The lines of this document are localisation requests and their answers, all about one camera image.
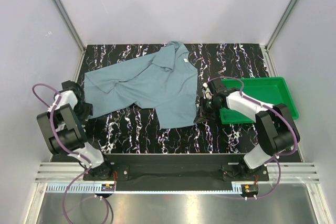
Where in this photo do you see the aluminium cross rail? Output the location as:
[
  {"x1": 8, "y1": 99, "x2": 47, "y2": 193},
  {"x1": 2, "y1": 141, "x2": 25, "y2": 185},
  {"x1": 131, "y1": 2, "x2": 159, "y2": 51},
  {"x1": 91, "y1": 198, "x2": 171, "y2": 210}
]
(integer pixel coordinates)
[{"x1": 35, "y1": 162, "x2": 319, "y2": 184}]

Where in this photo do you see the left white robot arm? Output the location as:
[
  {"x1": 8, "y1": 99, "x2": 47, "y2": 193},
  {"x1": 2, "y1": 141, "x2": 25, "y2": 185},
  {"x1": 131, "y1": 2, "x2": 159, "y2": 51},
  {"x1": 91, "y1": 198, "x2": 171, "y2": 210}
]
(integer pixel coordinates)
[{"x1": 32, "y1": 81, "x2": 117, "y2": 180}]

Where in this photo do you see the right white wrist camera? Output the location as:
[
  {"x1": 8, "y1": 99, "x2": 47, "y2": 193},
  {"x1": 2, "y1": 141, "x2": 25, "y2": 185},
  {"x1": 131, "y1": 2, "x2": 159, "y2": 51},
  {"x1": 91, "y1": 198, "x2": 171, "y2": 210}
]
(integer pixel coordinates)
[{"x1": 202, "y1": 83, "x2": 212, "y2": 99}]

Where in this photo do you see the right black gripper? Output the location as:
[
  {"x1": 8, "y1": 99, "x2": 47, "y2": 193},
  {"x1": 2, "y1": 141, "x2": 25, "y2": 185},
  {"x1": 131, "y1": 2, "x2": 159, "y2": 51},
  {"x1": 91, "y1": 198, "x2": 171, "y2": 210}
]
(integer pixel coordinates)
[{"x1": 194, "y1": 97, "x2": 223, "y2": 124}]

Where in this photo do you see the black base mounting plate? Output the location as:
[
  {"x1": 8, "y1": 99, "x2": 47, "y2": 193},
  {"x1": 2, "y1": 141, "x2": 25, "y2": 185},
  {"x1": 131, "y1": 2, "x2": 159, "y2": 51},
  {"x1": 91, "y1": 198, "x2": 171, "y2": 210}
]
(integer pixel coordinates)
[{"x1": 82, "y1": 153, "x2": 274, "y2": 183}]

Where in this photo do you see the right aluminium frame post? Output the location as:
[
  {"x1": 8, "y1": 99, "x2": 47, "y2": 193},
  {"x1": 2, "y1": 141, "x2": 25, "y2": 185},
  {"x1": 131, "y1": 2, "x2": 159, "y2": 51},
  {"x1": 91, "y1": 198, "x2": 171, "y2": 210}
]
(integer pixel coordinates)
[{"x1": 265, "y1": 0, "x2": 316, "y2": 51}]

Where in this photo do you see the grey slotted cable duct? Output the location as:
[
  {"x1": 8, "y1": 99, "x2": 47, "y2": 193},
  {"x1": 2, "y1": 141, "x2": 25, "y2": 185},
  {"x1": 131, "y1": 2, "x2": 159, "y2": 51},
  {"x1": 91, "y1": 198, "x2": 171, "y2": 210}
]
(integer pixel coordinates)
[{"x1": 46, "y1": 182, "x2": 242, "y2": 195}]

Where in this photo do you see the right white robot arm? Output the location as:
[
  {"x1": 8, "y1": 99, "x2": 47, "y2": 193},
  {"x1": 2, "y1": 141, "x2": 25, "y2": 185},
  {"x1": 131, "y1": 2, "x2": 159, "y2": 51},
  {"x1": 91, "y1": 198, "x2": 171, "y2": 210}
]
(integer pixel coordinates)
[{"x1": 194, "y1": 78, "x2": 300, "y2": 180}]

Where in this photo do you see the purple cable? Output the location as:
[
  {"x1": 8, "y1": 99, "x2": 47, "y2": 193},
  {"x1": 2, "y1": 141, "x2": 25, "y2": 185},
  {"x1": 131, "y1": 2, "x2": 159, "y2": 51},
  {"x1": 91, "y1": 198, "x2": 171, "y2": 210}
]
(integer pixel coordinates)
[
  {"x1": 31, "y1": 83, "x2": 114, "y2": 223},
  {"x1": 217, "y1": 77, "x2": 299, "y2": 201}
]

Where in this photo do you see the blue-grey t shirt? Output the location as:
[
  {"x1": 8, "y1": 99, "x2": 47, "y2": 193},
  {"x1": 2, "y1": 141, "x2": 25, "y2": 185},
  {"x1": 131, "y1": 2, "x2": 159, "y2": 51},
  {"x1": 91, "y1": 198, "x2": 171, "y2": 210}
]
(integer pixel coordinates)
[{"x1": 84, "y1": 41, "x2": 198, "y2": 129}]

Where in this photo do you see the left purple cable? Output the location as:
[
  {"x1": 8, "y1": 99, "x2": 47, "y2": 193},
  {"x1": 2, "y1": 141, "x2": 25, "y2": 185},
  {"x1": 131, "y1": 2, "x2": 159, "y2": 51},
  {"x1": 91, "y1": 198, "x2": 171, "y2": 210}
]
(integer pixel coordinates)
[{"x1": 31, "y1": 83, "x2": 114, "y2": 223}]

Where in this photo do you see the green plastic tray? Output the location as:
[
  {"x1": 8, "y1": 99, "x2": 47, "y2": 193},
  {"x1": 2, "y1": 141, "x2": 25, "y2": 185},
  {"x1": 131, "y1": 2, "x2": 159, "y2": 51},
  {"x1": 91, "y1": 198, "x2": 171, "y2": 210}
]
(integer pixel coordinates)
[{"x1": 219, "y1": 77, "x2": 299, "y2": 125}]

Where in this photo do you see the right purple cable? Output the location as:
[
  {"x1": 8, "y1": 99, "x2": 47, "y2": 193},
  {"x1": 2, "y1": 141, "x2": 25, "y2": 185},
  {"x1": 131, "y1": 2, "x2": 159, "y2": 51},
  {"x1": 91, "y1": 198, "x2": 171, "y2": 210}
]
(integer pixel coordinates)
[{"x1": 217, "y1": 77, "x2": 299, "y2": 201}]

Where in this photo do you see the aluminium frame post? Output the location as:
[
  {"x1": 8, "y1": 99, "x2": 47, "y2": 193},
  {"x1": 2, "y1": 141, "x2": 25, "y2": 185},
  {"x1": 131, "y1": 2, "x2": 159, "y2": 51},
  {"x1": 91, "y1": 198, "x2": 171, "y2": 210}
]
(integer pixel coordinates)
[
  {"x1": 265, "y1": 0, "x2": 316, "y2": 51},
  {"x1": 36, "y1": 0, "x2": 86, "y2": 51}
]

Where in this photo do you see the left aluminium frame post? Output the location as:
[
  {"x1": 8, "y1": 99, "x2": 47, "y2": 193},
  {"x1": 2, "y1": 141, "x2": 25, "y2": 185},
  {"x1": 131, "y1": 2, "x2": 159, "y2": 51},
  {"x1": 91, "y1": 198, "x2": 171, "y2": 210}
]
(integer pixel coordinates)
[{"x1": 36, "y1": 0, "x2": 86, "y2": 51}]

